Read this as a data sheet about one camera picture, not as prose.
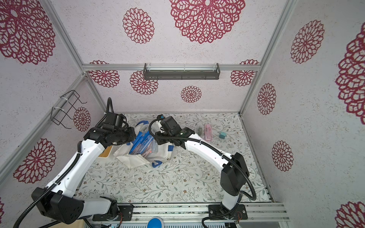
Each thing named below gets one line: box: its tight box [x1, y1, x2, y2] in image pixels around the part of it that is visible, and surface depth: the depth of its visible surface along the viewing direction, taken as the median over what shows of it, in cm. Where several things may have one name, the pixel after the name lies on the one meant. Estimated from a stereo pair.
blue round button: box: [146, 216, 164, 228], surface depth 71 cm
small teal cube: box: [219, 131, 227, 140], surface depth 108 cm
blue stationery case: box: [128, 125, 159, 157], surface depth 99 cm
